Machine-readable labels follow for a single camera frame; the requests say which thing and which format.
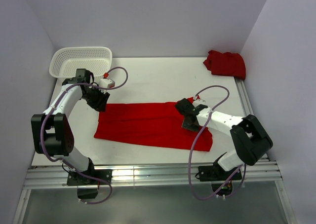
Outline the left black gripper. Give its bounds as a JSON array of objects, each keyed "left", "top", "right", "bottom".
[{"left": 81, "top": 85, "right": 110, "bottom": 112}]

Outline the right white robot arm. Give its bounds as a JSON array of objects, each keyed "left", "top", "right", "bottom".
[{"left": 175, "top": 99, "right": 273, "bottom": 180}]

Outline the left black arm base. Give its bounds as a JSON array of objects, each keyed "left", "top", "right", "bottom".
[{"left": 62, "top": 164, "right": 113, "bottom": 205}]

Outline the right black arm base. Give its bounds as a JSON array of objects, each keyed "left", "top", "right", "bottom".
[{"left": 195, "top": 165, "right": 244, "bottom": 197}]

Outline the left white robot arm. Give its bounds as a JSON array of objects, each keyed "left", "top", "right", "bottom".
[{"left": 31, "top": 69, "right": 110, "bottom": 184}]

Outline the white perforated plastic basket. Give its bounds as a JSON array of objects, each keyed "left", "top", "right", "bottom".
[{"left": 49, "top": 46, "right": 113, "bottom": 81}]

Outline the dark red t-shirt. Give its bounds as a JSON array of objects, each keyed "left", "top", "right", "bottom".
[{"left": 203, "top": 50, "right": 246, "bottom": 80}]

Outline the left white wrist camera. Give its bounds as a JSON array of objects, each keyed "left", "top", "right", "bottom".
[{"left": 98, "top": 78, "right": 115, "bottom": 89}]

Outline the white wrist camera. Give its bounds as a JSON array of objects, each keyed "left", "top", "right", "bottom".
[
  {"left": 193, "top": 99, "right": 206, "bottom": 107},
  {"left": 98, "top": 78, "right": 115, "bottom": 89}
]

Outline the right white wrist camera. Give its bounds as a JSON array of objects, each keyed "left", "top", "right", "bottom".
[{"left": 193, "top": 99, "right": 206, "bottom": 107}]

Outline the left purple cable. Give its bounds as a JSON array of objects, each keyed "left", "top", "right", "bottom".
[{"left": 39, "top": 66, "right": 129, "bottom": 205}]

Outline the right side aluminium rail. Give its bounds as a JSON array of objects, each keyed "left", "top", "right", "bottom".
[{"left": 235, "top": 78, "right": 270, "bottom": 161}]

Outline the aluminium rail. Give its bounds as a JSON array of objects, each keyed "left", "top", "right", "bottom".
[
  {"left": 235, "top": 78, "right": 270, "bottom": 161},
  {"left": 22, "top": 161, "right": 282, "bottom": 189}
]

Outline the front aluminium rail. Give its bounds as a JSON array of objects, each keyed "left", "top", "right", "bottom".
[{"left": 22, "top": 161, "right": 282, "bottom": 189}]

